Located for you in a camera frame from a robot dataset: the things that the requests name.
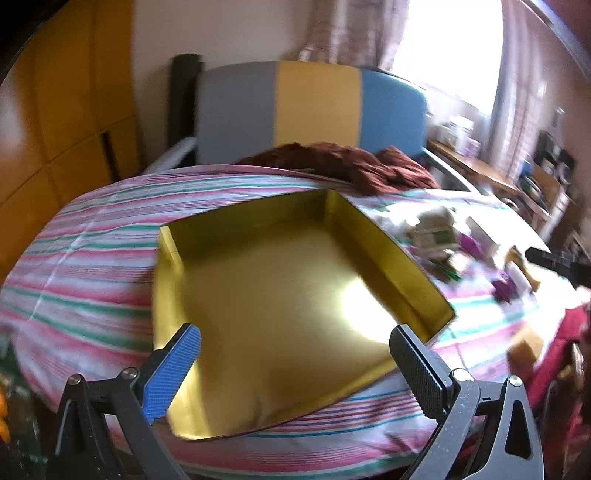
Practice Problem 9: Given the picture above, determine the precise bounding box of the wooden side table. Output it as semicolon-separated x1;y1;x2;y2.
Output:
427;138;522;195

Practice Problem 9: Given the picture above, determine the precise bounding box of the gold tin box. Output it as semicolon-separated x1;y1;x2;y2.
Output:
151;188;457;443

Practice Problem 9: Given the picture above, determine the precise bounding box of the small green box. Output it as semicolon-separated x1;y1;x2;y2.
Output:
411;215;458;252

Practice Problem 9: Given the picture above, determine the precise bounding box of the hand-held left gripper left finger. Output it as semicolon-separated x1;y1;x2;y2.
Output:
48;323;202;480

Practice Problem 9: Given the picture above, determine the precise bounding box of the window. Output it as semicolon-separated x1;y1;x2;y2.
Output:
383;0;504;116

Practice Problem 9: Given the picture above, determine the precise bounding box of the brown jacket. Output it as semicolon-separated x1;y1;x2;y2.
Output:
235;142;441;197

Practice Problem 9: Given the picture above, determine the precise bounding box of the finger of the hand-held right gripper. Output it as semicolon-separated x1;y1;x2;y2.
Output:
525;247;591;287

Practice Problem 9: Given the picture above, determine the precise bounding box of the red cloth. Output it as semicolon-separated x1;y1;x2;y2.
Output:
526;305;591;462

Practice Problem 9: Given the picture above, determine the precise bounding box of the patterned curtain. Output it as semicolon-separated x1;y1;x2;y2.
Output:
489;0;555;181
298;0;409;70

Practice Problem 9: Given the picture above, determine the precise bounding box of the grey yellow blue chair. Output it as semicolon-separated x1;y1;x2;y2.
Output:
143;60;481;192

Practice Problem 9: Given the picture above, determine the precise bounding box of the wooden wardrobe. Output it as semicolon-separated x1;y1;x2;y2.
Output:
0;0;144;278

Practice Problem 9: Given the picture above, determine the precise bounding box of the yellow soap block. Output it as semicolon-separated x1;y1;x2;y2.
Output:
508;335;546;374

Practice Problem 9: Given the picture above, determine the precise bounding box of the white carton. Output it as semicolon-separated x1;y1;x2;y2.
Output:
450;115;476;148

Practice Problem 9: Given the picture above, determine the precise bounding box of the green-edged grain packet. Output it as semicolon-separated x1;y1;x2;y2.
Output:
431;256;467;282

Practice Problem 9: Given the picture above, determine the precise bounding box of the purple packet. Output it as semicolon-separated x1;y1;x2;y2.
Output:
492;272;518;303
459;233;485;259

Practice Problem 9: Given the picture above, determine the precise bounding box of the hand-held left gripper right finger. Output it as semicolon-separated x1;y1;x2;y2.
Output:
389;324;546;480

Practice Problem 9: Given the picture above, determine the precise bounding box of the cluttered shelf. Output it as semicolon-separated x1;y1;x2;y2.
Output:
517;131;578;232

